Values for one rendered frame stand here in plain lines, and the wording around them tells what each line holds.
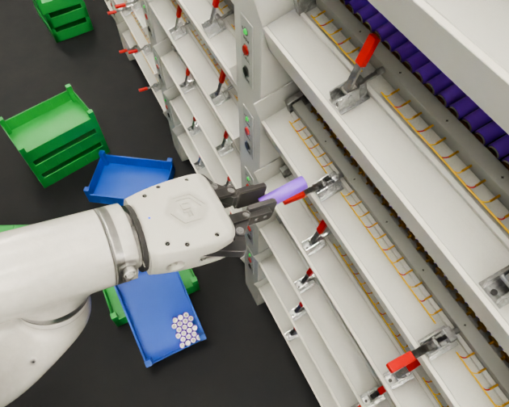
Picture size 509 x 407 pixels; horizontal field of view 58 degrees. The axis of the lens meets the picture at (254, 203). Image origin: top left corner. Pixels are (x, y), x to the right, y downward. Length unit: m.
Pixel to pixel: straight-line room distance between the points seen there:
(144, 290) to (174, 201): 1.08
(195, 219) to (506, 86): 0.31
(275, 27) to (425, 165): 0.29
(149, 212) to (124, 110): 1.71
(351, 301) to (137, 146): 1.39
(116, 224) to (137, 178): 1.45
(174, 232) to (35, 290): 0.14
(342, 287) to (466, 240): 0.40
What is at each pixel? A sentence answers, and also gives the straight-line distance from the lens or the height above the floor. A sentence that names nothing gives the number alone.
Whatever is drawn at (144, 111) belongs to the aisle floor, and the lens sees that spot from 2.17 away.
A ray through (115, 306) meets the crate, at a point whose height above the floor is 0.00.
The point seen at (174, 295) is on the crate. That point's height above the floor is 0.07.
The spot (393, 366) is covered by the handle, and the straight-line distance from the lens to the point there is 0.60.
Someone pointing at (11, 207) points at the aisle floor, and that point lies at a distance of 2.02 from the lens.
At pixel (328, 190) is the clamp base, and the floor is 0.94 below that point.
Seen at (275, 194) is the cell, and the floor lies 1.04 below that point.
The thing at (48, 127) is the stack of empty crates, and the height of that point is 0.16.
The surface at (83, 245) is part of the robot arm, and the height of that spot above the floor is 1.13.
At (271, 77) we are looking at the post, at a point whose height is 1.01.
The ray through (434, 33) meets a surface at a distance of 0.40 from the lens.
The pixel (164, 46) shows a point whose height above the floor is 0.58.
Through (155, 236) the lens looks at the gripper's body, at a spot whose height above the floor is 1.10.
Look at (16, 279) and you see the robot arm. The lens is 0.46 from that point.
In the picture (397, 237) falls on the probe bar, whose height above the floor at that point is 0.96.
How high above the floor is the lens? 1.51
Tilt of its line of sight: 57 degrees down
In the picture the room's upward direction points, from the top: straight up
